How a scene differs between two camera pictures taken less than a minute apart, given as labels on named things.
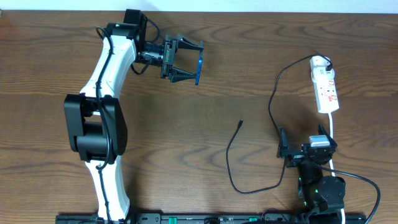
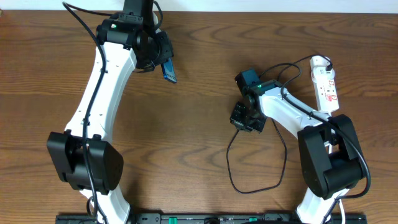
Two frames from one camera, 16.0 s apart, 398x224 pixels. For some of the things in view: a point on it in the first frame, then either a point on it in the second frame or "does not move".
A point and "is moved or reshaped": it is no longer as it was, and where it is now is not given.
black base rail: x=219 y=218 does not move
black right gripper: x=296 y=154 → x=244 y=118
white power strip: x=325 y=89 does not move
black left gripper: x=168 y=57 → x=166 y=47
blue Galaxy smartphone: x=199 y=72 is moved or reshaped
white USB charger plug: x=319 y=61 does not move
